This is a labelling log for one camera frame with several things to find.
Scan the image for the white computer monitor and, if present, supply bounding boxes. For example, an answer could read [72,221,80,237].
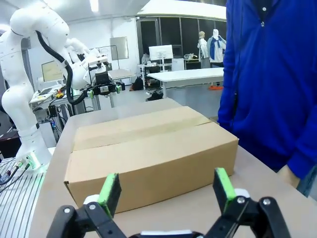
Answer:
[148,45,173,61]

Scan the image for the large brown cardboard box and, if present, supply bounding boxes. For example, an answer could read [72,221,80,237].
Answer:
[63,106,240,214]

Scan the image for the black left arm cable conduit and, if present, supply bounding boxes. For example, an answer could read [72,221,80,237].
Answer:
[36,29,88,105]

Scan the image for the person's right forearm blue sleeve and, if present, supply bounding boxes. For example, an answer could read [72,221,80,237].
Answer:
[217,81,239,132]

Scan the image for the long white table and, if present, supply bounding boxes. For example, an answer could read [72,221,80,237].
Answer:
[147,67,225,106]

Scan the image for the person in blue sweater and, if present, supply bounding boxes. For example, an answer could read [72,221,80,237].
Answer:
[216,0,317,199]

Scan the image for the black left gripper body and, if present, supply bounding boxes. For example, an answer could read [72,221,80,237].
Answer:
[91,71,117,97]

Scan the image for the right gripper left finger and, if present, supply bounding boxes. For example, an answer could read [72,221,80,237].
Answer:
[46,173,130,238]

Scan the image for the cables at robot base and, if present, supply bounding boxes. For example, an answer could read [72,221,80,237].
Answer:
[0,160,33,186]

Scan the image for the person's left forearm blue sleeve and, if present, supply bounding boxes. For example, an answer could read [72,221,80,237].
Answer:
[272,94,317,180]

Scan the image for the mannequin in white coat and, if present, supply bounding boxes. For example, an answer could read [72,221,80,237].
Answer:
[197,31,208,69]

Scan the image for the cluttered white workbench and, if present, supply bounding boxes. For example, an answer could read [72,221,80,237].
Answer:
[30,83,76,106]

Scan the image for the screen with light picture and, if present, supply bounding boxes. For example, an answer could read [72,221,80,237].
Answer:
[41,60,64,83]

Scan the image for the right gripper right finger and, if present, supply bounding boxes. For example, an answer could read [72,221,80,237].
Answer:
[205,168,292,238]

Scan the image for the mannequin in blue white jacket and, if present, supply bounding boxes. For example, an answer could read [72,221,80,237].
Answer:
[207,29,227,68]

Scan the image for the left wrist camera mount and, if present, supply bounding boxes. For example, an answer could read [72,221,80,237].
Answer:
[88,56,110,75]

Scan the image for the slotted aluminium base plate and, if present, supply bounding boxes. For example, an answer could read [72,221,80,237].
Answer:
[0,158,46,238]

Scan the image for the white cabinet box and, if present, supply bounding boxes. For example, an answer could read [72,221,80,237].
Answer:
[171,58,185,72]

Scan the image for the black bag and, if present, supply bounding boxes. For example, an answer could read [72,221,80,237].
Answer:
[145,89,164,102]
[130,76,145,91]

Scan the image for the grey wall board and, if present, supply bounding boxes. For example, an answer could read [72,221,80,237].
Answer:
[109,36,130,60]

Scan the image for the person's left hand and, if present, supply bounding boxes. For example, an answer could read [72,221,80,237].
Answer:
[276,165,302,189]

